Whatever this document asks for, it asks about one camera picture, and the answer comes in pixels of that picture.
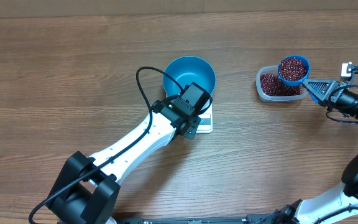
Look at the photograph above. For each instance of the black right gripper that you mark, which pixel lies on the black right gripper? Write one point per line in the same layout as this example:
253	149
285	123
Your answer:
329	88

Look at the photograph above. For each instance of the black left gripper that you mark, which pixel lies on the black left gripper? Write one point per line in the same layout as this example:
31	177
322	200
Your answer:
195	122

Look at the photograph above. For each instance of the blue plastic measuring scoop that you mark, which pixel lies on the blue plastic measuring scoop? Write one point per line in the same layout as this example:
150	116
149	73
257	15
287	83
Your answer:
291	72

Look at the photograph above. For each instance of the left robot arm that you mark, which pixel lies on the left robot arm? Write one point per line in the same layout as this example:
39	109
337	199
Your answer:
86	188

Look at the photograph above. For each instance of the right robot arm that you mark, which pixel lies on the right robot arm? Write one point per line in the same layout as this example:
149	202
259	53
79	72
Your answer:
341	201

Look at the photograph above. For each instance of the white digital kitchen scale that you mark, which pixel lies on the white digital kitchen scale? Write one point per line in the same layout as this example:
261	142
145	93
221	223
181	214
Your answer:
206	124

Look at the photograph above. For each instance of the blue metal bowl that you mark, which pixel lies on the blue metal bowl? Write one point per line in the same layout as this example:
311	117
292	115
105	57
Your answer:
188	69

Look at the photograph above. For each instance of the red adzuki beans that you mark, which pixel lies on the red adzuki beans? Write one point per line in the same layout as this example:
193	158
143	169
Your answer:
271	85

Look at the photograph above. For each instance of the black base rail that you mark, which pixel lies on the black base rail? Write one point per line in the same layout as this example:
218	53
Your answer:
249	219

